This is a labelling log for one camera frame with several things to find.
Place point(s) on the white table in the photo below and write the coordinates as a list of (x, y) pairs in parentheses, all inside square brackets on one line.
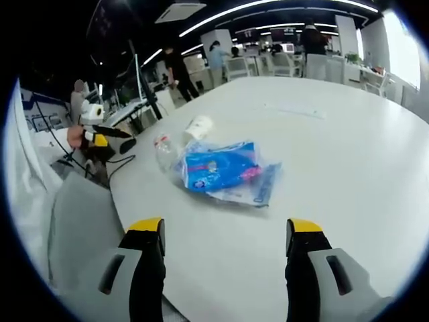
[(301, 161)]

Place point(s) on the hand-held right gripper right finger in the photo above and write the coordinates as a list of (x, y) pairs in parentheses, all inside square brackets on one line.
[(301, 268)]

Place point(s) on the green potted plant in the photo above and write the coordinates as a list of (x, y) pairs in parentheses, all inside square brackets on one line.
[(352, 58)]

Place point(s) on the white office chair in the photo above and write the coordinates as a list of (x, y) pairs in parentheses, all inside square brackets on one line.
[(283, 63), (238, 66)]

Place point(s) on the black stand pole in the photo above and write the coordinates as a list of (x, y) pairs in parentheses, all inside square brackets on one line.
[(147, 89)]

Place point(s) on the clear zip bag blue edge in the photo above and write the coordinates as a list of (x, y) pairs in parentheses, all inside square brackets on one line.
[(258, 189)]

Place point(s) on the black oval object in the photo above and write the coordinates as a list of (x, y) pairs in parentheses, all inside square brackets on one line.
[(127, 146)]

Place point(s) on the blue plastic package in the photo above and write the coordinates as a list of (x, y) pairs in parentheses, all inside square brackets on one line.
[(218, 166)]

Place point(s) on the white side desk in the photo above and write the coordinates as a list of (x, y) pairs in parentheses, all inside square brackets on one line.
[(125, 112)]

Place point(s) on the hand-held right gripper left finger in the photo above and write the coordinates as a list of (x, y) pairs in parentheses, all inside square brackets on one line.
[(147, 268)]

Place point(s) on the grey chair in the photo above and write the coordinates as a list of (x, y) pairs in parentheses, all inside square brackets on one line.
[(83, 228)]

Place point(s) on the white paper cup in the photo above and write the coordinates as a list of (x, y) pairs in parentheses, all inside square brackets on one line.
[(199, 127)]

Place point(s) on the white paper strip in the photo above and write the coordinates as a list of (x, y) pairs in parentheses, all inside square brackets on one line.
[(295, 109)]

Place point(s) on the person's left hand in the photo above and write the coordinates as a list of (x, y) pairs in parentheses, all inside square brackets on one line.
[(73, 135)]

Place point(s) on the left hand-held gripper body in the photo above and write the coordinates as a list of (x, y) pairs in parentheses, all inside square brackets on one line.
[(93, 111)]

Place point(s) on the person's white clothing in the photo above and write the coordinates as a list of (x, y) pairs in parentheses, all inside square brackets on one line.
[(28, 174)]

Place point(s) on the clear plastic bottle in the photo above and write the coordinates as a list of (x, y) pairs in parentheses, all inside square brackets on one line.
[(164, 151)]

